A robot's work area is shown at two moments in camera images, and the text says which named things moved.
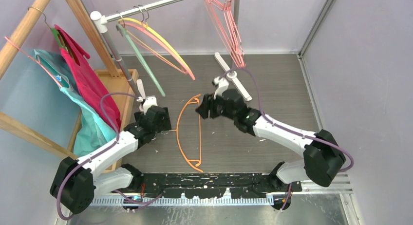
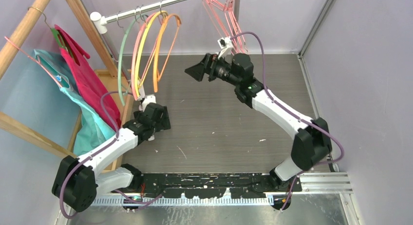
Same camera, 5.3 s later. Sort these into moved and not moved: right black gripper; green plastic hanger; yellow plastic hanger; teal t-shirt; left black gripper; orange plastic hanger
Moved: yellow plastic hanger; orange plastic hanger; right black gripper
Not moved: left black gripper; green plastic hanger; teal t-shirt
